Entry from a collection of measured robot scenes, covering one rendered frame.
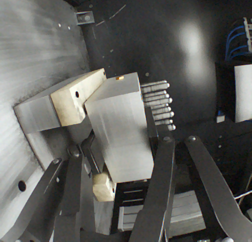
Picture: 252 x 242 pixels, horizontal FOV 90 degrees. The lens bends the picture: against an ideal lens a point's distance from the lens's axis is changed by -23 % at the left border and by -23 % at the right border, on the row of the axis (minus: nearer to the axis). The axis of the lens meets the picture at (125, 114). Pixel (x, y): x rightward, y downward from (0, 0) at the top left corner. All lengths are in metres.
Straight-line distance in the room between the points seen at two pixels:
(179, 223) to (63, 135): 0.30
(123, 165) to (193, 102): 0.37
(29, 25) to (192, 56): 0.39
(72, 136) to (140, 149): 0.12
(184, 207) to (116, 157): 0.26
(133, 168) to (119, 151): 0.03
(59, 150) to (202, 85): 0.41
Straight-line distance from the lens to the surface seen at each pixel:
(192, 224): 0.41
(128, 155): 0.16
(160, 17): 0.46
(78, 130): 0.23
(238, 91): 0.24
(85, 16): 0.47
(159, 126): 0.15
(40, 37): 0.25
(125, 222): 0.39
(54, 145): 0.21
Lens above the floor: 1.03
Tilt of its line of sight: 8 degrees down
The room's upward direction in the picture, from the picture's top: 79 degrees clockwise
